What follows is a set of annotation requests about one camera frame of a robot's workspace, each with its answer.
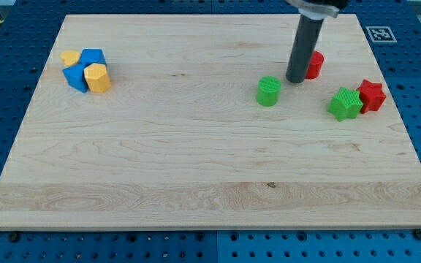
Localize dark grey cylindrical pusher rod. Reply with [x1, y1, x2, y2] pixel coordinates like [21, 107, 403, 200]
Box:
[286, 15, 324, 83]

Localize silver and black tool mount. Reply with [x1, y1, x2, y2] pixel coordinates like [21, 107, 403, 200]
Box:
[285, 0, 349, 18]

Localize green star block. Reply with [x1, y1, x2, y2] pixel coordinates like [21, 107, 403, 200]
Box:
[327, 87, 363, 121]

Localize red star block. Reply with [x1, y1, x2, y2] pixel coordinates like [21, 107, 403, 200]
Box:
[357, 80, 387, 114]

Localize wooden board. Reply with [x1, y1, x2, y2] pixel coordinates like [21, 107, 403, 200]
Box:
[0, 14, 421, 231]

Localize red cylinder block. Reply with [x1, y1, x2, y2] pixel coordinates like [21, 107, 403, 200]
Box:
[305, 50, 325, 80]

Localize green cylinder block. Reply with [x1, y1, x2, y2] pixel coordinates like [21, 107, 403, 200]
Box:
[256, 76, 281, 107]

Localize white fiducial marker tag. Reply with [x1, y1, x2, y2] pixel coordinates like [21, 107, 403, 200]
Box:
[365, 26, 397, 43]

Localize yellow hexagon block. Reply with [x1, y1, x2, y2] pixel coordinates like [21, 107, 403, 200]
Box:
[83, 63, 112, 93]

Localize blue cube block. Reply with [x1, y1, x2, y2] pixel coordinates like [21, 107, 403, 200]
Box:
[79, 48, 107, 65]

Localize blue triangle block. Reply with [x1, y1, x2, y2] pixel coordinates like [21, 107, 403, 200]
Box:
[62, 64, 88, 93]

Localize yellow heart block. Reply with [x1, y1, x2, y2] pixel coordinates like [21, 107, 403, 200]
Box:
[60, 50, 80, 67]

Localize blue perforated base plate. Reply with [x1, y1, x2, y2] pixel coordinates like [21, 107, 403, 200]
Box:
[0, 0, 421, 262]

